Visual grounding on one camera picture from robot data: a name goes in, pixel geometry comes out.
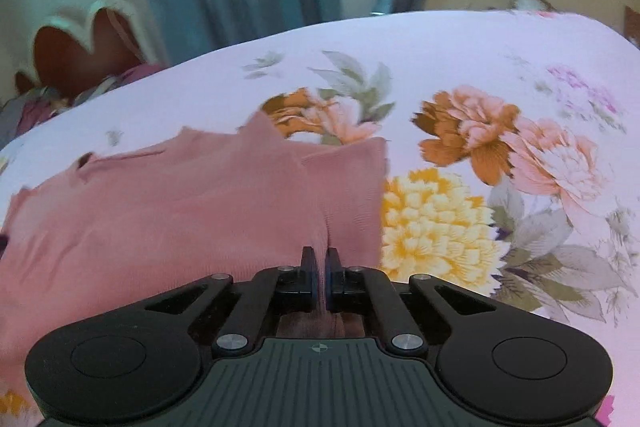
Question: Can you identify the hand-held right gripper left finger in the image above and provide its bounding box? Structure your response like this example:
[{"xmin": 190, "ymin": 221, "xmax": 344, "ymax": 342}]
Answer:
[{"xmin": 144, "ymin": 247, "xmax": 322, "ymax": 357}]

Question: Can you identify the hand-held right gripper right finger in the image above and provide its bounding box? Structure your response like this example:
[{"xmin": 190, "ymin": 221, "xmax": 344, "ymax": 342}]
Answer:
[{"xmin": 325, "ymin": 247, "xmax": 497, "ymax": 353}]

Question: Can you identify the pink long-sleeved sweater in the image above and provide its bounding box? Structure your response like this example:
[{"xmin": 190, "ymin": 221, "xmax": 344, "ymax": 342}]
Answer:
[{"xmin": 0, "ymin": 111, "xmax": 390, "ymax": 408}]

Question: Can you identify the pile of clothes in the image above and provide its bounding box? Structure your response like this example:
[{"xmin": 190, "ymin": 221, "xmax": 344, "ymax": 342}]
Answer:
[{"xmin": 0, "ymin": 64, "xmax": 163, "ymax": 148}]

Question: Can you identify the bed with floral sheet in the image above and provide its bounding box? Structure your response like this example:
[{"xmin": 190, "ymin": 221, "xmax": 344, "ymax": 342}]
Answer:
[{"xmin": 0, "ymin": 9, "xmax": 640, "ymax": 427}]

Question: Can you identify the red heart-shaped headboard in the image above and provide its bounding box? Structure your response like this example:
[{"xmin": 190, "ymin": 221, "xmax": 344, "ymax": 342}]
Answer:
[{"xmin": 14, "ymin": 0, "xmax": 168, "ymax": 105}]

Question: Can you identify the orange patterned cushion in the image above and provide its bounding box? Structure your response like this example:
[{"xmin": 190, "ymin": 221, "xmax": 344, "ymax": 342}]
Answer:
[{"xmin": 624, "ymin": 6, "xmax": 640, "ymax": 54}]

